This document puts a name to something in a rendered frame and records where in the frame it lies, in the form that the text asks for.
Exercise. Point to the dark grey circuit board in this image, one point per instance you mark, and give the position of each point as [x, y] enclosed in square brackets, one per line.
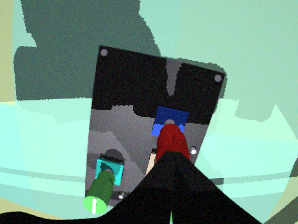
[142, 105]

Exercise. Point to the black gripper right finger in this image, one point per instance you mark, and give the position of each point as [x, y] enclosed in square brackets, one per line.
[196, 200]

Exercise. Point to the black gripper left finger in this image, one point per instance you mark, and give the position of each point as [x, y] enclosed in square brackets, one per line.
[150, 203]

